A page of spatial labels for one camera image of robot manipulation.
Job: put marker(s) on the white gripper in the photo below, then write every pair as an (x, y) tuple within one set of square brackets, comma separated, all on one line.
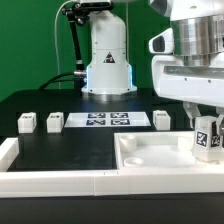
[(194, 85)]

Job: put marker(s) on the white square tabletop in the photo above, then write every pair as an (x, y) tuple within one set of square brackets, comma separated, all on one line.
[(157, 149)]

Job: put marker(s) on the white left fence wall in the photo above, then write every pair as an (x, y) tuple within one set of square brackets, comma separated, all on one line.
[(9, 150)]

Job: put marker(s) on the white marker sheet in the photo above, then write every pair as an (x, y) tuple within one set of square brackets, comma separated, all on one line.
[(107, 119)]

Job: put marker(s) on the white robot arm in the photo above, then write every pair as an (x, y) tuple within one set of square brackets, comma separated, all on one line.
[(188, 62)]

